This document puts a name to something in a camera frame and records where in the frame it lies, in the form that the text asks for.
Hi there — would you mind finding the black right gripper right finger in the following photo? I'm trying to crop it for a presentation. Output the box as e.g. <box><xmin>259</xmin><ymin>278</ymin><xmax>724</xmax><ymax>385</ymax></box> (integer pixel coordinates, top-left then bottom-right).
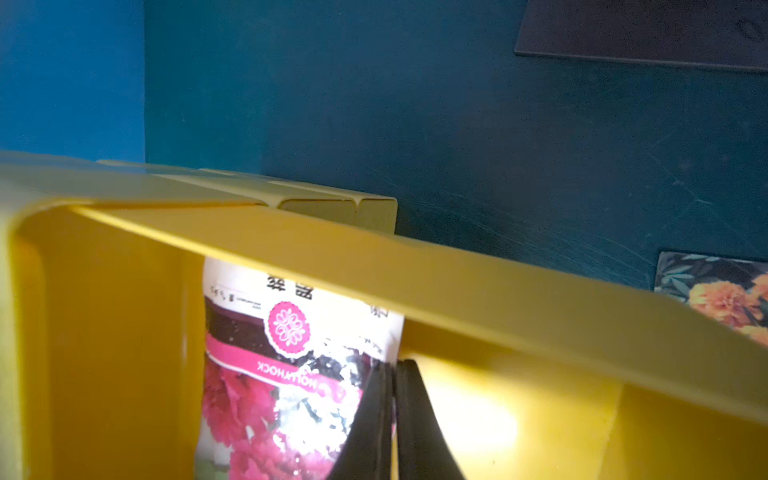
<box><xmin>394</xmin><ymin>360</ymin><xmax>464</xmax><ymax>480</ymax></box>

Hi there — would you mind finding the pink flower seed bag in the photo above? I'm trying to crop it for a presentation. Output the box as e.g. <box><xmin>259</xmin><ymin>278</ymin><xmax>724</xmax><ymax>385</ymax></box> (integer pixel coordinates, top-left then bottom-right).
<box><xmin>195</xmin><ymin>258</ymin><xmax>404</xmax><ymax>479</ymax></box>

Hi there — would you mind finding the yellow top drawer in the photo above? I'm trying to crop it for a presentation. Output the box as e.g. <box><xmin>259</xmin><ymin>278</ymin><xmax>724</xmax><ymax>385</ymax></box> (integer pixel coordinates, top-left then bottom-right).
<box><xmin>1</xmin><ymin>151</ymin><xmax>767</xmax><ymax>479</ymax></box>

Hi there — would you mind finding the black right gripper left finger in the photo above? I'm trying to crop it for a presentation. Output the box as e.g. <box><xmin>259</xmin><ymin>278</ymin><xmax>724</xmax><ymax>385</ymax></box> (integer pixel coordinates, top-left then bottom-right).
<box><xmin>327</xmin><ymin>363</ymin><xmax>394</xmax><ymax>480</ymax></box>

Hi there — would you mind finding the orange marigold seed bag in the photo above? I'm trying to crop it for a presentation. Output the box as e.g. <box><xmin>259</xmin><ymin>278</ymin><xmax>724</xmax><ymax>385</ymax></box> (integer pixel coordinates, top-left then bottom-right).
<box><xmin>654</xmin><ymin>251</ymin><xmax>767</xmax><ymax>346</ymax></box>

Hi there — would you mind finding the yellow plastic drawer cabinet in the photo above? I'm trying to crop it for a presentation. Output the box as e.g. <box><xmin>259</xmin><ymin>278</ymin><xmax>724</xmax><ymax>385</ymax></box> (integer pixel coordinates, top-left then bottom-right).
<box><xmin>101</xmin><ymin>160</ymin><xmax>398</xmax><ymax>234</ymax></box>

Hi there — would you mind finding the dark metal tree base plate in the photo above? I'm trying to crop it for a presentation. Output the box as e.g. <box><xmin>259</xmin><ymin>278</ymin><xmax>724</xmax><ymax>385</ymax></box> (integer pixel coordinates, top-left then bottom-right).
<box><xmin>515</xmin><ymin>0</ymin><xmax>767</xmax><ymax>73</ymax></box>

